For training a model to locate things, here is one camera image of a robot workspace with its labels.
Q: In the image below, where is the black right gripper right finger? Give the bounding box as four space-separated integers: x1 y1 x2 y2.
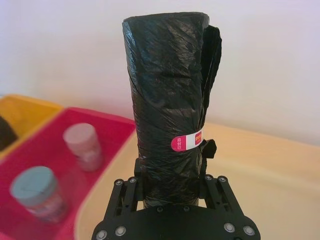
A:
198 174 243 219

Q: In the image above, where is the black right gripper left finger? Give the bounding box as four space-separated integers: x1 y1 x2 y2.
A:
106 159 146 219

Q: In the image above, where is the black trash bag roll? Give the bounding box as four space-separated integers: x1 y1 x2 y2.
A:
121 11 223 209

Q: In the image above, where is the blue-lidded small jar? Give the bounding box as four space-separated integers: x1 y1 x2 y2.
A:
10 166 69 224

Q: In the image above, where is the red plastic bin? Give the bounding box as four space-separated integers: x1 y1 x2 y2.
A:
0 106 137 240

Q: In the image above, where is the yellow plastic bin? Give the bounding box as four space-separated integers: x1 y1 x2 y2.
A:
0 93 64 161

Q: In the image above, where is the dark brown round object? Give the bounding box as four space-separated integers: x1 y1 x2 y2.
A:
0 115 20 152

